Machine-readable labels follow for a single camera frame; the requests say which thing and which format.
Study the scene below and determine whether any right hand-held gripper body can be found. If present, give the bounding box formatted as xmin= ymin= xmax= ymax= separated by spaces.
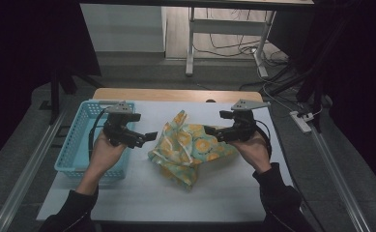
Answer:
xmin=218 ymin=99 xmax=272 ymax=143

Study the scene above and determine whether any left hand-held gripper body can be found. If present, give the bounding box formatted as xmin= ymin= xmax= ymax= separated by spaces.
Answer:
xmin=102 ymin=101 xmax=147 ymax=149

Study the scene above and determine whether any citrus print fabric bag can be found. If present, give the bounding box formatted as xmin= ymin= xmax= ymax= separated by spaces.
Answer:
xmin=147 ymin=109 xmax=239 ymax=191

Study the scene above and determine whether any light blue perforated plastic basket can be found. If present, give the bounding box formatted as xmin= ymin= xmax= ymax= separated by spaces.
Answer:
xmin=53 ymin=100 xmax=137 ymax=180

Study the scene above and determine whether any person's right hand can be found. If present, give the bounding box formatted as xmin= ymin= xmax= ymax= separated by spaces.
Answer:
xmin=229 ymin=130 xmax=273 ymax=174

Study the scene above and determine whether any person's left hand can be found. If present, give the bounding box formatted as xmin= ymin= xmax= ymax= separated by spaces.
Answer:
xmin=89 ymin=130 xmax=128 ymax=178

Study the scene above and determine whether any white power strip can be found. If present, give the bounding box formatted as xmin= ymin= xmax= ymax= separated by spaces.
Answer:
xmin=288 ymin=110 xmax=313 ymax=134

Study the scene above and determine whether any black metal stand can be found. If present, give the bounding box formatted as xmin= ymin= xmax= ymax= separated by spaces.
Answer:
xmin=48 ymin=62 xmax=103 ymax=126

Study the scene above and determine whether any black tripod stand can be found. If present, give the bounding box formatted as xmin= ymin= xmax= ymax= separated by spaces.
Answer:
xmin=267 ymin=18 xmax=341 ymax=133

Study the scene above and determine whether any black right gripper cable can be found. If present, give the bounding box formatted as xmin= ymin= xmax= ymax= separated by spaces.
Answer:
xmin=255 ymin=119 xmax=273 ymax=160

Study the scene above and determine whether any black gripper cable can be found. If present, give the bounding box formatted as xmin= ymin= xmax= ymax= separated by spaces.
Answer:
xmin=87 ymin=108 xmax=108 ymax=160
xmin=255 ymin=119 xmax=273 ymax=160

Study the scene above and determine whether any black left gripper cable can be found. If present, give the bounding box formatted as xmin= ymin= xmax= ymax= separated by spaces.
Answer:
xmin=87 ymin=108 xmax=108 ymax=160

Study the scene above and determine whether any tangle of floor cables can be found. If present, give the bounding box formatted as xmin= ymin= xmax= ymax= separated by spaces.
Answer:
xmin=191 ymin=9 xmax=290 ymax=66

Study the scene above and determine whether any white metal desk frame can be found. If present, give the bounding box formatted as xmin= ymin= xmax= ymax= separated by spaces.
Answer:
xmin=185 ymin=6 xmax=277 ymax=79

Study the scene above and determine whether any aluminium floor rail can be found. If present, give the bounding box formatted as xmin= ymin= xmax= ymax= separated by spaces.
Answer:
xmin=309 ymin=127 xmax=374 ymax=232
xmin=0 ymin=107 xmax=69 ymax=232

